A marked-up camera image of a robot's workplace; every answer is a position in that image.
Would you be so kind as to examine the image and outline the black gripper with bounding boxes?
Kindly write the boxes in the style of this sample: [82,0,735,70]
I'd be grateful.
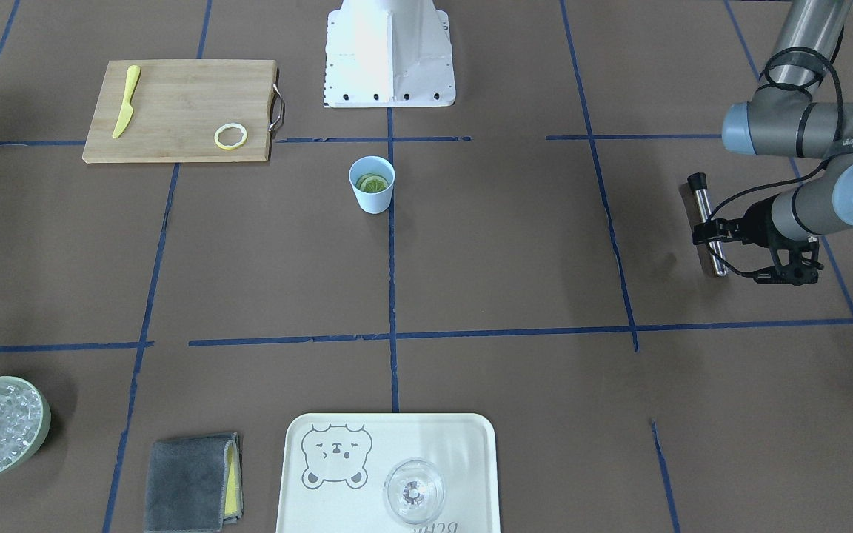
[693,201,777,249]

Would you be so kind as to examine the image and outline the metal muddler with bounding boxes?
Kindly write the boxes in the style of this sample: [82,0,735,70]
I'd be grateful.
[686,172,730,278]

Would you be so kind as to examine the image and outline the lemon slice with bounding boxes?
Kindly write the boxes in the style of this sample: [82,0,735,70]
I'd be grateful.
[355,173,389,195]

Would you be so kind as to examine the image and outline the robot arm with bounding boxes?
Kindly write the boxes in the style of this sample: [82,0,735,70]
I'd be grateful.
[692,1,853,252]

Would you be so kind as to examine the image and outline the light blue cup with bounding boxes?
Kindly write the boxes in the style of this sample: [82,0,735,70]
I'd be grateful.
[349,155,395,215]

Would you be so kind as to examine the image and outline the clear wine glass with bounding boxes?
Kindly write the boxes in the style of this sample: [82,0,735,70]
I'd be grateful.
[383,458,446,527]

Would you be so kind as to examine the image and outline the cream serving tray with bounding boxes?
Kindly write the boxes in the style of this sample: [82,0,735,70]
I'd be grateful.
[275,414,501,532]

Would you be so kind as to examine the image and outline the wooden cutting board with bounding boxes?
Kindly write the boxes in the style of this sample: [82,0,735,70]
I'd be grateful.
[82,58,284,164]

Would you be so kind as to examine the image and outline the yellow plastic knife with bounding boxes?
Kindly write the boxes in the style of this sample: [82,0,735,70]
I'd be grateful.
[112,64,141,139]

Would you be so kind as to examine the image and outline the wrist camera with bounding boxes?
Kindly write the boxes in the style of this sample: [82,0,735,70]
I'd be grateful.
[750,240,825,286]

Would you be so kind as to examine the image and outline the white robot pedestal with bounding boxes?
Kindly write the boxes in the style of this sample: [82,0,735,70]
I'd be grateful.
[323,1,457,109]

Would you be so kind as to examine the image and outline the lemon peel ring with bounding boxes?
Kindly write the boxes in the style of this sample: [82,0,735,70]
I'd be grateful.
[213,123,248,151]

